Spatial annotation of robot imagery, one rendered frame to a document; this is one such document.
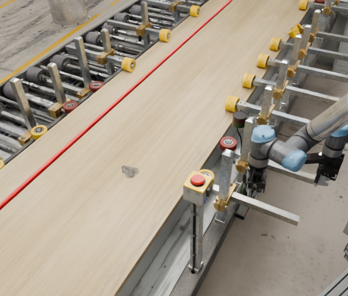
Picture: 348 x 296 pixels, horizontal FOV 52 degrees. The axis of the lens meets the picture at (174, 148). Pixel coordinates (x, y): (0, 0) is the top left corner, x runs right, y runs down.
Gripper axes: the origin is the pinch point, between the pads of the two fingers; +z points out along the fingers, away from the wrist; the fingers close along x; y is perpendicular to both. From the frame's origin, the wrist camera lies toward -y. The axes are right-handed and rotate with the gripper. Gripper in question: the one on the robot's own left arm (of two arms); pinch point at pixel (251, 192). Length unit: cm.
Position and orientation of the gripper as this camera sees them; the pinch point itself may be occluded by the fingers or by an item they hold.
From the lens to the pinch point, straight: 151.4
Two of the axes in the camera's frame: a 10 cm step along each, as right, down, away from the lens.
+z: 0.3, 7.4, 6.8
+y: -1.5, 6.7, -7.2
